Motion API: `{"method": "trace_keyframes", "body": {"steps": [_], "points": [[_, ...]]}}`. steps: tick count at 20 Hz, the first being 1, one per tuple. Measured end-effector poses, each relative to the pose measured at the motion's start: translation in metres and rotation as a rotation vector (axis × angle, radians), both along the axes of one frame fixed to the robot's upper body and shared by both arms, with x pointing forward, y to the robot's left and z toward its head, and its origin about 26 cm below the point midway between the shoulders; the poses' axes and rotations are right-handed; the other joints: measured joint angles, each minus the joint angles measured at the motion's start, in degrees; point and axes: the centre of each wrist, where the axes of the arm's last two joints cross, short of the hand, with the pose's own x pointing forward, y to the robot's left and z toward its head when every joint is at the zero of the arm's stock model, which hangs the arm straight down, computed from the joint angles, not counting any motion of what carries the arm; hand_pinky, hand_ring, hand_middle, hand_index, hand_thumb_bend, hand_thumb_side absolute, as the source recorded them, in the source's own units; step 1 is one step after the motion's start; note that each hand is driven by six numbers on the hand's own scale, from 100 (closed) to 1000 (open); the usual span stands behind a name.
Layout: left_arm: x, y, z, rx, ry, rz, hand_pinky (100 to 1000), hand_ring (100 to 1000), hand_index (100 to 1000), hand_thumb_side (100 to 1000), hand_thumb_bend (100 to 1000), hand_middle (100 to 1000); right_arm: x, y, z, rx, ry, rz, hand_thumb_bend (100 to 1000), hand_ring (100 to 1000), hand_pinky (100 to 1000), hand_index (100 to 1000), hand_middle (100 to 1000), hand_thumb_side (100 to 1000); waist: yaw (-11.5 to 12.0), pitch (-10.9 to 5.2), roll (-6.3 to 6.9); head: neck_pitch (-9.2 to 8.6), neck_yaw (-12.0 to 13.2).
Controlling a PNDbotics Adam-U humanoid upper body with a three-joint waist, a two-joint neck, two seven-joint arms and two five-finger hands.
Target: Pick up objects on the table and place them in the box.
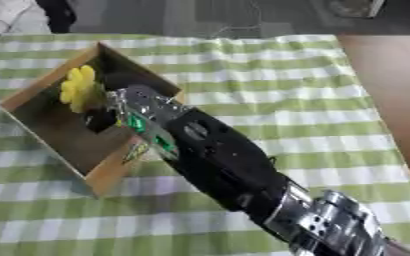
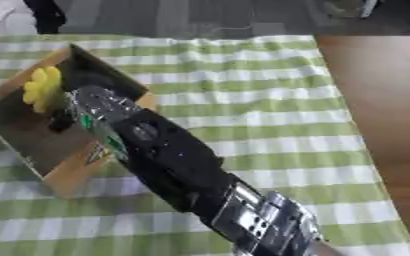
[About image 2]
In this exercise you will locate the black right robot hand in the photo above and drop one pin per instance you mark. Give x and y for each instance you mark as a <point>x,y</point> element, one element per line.
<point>60,122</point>

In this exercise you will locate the yellow flower-shaped toy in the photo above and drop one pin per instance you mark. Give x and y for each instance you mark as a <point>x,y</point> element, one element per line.
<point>41,87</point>

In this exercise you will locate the silver and black right robot arm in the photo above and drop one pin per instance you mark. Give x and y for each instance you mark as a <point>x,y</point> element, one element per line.
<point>173,160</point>

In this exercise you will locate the tan cardboard box dark inside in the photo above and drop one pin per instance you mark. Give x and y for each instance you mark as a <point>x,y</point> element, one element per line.
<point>33,140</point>

